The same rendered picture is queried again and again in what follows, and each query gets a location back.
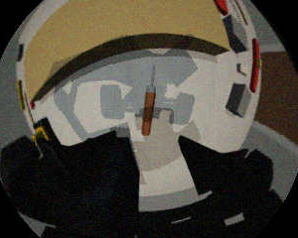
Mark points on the red flat bar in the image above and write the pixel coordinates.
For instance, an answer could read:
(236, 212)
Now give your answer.
(222, 6)
(255, 66)

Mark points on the yellow flat bar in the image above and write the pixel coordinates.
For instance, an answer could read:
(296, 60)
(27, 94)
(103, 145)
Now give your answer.
(21, 94)

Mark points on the beige flat block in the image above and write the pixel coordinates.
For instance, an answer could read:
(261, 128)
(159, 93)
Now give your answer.
(240, 68)

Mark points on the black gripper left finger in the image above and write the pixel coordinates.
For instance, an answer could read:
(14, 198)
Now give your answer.
(83, 161)

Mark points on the brown wooden-handled awl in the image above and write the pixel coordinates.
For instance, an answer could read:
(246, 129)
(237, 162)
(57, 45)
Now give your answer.
(150, 99)

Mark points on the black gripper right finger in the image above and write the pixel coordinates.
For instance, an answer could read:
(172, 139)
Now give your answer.
(207, 166)

